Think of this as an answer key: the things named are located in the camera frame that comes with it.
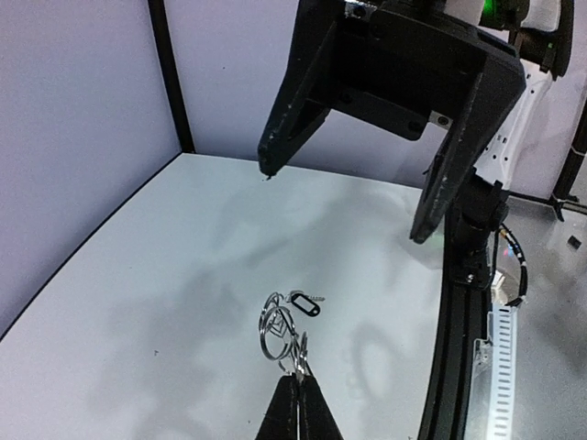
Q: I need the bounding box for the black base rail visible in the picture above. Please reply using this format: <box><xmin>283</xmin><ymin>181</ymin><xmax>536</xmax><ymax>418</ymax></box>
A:
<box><xmin>417</xmin><ymin>225</ymin><xmax>491</xmax><ymax>439</ymax></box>

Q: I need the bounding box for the right black frame post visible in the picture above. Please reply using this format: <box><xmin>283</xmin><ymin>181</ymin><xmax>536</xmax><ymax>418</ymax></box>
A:
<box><xmin>148</xmin><ymin>0</ymin><xmax>196</xmax><ymax>154</ymax></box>

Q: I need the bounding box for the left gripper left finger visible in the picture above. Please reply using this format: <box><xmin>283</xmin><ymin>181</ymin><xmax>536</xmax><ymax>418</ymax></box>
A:
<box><xmin>255</xmin><ymin>375</ymin><xmax>298</xmax><ymax>440</ymax></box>

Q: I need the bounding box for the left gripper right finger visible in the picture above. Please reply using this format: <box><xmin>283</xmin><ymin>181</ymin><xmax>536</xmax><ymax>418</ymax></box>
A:
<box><xmin>298</xmin><ymin>376</ymin><xmax>343</xmax><ymax>440</ymax></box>

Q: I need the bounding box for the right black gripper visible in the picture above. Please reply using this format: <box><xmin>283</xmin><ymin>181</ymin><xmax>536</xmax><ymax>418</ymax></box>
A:
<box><xmin>257</xmin><ymin>1</ymin><xmax>526</xmax><ymax>244</ymax></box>

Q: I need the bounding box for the black tag key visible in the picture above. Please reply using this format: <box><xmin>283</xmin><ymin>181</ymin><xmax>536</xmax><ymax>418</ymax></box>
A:
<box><xmin>285</xmin><ymin>290</ymin><xmax>326</xmax><ymax>317</ymax></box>

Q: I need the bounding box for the metal ring disc with keyrings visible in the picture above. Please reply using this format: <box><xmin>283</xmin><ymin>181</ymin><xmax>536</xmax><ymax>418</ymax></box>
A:
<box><xmin>258</xmin><ymin>292</ymin><xmax>313</xmax><ymax>381</ymax></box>

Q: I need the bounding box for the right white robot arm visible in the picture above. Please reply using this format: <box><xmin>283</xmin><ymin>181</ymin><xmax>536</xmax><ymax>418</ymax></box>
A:
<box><xmin>258</xmin><ymin>1</ymin><xmax>574</xmax><ymax>287</ymax></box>

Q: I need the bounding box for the white slotted cable duct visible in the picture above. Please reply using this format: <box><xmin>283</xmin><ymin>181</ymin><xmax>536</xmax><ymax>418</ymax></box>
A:
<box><xmin>473</xmin><ymin>303</ymin><xmax>517</xmax><ymax>439</ymax></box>

